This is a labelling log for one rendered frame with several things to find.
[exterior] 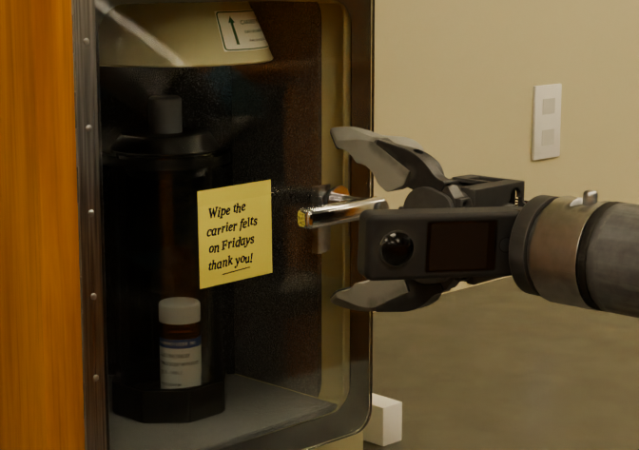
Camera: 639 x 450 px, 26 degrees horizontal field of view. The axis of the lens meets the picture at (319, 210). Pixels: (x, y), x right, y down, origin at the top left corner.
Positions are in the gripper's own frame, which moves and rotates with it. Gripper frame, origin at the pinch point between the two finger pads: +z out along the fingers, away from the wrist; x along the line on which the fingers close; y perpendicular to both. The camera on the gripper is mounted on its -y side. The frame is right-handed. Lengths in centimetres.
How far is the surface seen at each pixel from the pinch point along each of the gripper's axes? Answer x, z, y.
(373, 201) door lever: 0.8, -0.9, 4.4
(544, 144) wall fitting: -7, 48, 99
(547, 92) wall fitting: 1, 48, 99
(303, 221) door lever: 0.1, -0.3, -2.9
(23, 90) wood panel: 11.9, -2.3, -29.3
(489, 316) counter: -26, 33, 66
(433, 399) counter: -25.8, 15.7, 32.6
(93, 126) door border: 8.4, 4.3, -19.2
